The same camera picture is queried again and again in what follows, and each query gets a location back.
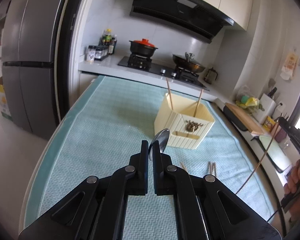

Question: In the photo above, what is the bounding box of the steel spoon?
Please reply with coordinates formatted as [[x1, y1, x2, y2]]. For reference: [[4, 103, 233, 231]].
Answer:
[[149, 128, 170, 161]]

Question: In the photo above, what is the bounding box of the person's right hand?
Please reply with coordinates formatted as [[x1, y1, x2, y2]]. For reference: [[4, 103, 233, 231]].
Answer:
[[283, 159, 300, 221]]

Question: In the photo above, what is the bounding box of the green cutting board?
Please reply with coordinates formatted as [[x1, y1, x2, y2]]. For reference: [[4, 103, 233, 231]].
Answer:
[[258, 135, 292, 173]]

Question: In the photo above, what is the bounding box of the yellow snack canister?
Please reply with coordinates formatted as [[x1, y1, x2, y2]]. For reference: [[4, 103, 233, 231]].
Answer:
[[263, 116, 276, 132]]

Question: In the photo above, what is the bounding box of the white knife block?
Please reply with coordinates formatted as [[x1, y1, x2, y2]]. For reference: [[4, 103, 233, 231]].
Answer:
[[253, 94, 276, 124]]

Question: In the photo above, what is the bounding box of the wooden cutting board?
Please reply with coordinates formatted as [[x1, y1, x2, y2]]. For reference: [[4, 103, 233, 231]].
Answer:
[[225, 102, 264, 135]]

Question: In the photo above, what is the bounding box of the yellow green bag of items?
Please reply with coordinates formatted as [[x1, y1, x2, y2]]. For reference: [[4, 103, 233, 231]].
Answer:
[[235, 85, 264, 115]]

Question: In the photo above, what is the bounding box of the cream utensil holder box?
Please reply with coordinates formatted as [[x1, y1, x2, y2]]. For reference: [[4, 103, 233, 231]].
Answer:
[[154, 93, 215, 150]]

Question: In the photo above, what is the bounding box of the hanging patterned towel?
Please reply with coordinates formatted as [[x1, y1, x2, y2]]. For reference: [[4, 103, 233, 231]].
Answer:
[[280, 53, 298, 81]]

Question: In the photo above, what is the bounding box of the black gas cooktop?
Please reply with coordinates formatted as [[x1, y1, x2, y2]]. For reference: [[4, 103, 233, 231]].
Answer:
[[118, 54, 209, 91]]

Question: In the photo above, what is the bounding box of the dark glass french press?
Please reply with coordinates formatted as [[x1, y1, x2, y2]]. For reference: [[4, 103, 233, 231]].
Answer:
[[204, 67, 218, 85]]

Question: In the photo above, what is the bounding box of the dark wok with glass lid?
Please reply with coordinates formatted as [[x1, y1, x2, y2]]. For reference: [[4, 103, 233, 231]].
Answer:
[[172, 52, 205, 74]]

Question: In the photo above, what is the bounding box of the black pot with red lid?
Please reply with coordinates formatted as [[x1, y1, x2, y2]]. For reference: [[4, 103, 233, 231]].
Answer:
[[130, 39, 158, 58]]

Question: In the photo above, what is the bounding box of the white-label spice jar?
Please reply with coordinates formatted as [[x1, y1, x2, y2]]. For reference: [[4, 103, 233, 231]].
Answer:
[[86, 45, 96, 63]]

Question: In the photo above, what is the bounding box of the sauce bottles group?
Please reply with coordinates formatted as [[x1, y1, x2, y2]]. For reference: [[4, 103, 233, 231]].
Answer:
[[100, 29, 117, 55]]

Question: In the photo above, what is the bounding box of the yellow cardboard box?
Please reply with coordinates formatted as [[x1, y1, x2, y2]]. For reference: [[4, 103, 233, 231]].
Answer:
[[0, 77, 12, 120]]

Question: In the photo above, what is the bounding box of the black range hood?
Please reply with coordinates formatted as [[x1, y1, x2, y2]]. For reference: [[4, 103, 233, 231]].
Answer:
[[130, 0, 235, 44]]

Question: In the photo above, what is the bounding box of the grey multi-door refrigerator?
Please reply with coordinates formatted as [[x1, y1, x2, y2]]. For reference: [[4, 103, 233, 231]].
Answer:
[[1, 0, 65, 140]]

